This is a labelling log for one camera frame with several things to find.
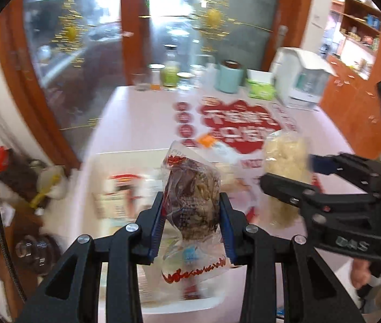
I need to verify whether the white water dispenser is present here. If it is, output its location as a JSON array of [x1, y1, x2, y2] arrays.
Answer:
[[269, 46, 339, 111]]

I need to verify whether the green glass jar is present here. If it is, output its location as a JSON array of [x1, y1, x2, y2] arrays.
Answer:
[[162, 44, 179, 90]]

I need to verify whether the wooden wall shelf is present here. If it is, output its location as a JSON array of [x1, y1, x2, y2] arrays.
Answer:
[[338, 0, 381, 52]]

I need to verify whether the yellow and white scoop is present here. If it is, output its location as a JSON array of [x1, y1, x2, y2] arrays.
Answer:
[[29, 165, 68, 209]]

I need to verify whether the green tissue box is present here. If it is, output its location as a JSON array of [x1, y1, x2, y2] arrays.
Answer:
[[245, 69, 277, 100]]

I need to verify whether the glass door with gold decal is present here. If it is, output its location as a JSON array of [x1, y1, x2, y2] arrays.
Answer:
[[0, 0, 135, 172], [121, 0, 315, 75]]

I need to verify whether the person's right hand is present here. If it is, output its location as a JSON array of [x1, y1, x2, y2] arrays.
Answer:
[[349, 257, 381, 290]]

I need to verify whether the clear drinking glass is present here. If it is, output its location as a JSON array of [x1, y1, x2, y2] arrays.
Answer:
[[132, 71, 151, 91]]

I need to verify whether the pink printed tablecloth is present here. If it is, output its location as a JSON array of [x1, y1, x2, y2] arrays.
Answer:
[[76, 86, 381, 323]]

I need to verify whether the pale yellow snack packet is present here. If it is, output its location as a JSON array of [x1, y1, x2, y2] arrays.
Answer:
[[263, 128, 314, 229]]

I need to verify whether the red and white snack packet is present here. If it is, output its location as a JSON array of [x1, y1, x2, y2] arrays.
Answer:
[[92, 172, 146, 219]]

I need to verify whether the teal canister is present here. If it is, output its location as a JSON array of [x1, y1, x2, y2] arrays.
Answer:
[[215, 60, 245, 94]]

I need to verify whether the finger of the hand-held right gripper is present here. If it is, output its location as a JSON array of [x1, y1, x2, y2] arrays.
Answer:
[[260, 172, 376, 216], [308, 152, 381, 193]]

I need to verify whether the dark round dumbbell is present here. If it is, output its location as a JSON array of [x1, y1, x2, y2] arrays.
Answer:
[[15, 234, 60, 275]]

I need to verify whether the white plastic bin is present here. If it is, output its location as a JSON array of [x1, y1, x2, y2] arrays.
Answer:
[[84, 147, 233, 314]]

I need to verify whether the orange small packet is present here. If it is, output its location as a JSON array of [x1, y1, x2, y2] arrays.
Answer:
[[197, 134, 217, 149]]

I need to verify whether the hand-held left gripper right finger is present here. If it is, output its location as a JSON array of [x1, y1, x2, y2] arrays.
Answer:
[[219, 193, 362, 323]]

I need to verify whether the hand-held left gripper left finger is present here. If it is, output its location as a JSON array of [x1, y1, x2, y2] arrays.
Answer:
[[17, 192, 165, 323]]

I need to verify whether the clear brown snack packet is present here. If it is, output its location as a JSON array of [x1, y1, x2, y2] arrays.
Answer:
[[158, 141, 229, 285]]

